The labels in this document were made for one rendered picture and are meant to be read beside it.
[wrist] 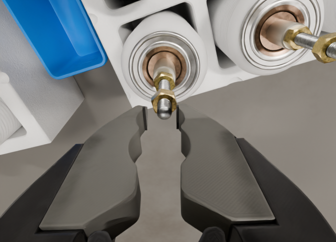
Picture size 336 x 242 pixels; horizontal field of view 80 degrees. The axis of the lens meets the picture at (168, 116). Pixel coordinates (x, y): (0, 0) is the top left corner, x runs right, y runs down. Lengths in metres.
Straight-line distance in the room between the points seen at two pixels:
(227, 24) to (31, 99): 0.32
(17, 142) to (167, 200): 0.52
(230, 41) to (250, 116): 0.38
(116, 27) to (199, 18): 0.11
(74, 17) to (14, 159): 0.48
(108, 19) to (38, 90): 0.20
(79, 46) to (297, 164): 0.70
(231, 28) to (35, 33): 0.32
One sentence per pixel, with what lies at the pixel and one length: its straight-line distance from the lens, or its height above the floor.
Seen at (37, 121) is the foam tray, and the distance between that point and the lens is 0.40.
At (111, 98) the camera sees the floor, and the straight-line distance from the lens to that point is 0.53.
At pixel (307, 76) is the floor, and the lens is 0.60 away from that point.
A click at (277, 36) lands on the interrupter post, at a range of 0.22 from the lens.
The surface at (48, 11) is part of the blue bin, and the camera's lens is 0.49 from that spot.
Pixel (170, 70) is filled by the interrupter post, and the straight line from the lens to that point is 0.19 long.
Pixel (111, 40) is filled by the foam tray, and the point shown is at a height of 0.18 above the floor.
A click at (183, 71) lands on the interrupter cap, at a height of 0.25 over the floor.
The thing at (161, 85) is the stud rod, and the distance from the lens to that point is 0.17.
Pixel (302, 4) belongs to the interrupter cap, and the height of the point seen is 0.25.
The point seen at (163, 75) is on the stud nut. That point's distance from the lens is 0.18.
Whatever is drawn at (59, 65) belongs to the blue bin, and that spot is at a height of 0.09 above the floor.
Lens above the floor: 0.46
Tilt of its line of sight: 59 degrees down
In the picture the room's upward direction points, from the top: 178 degrees clockwise
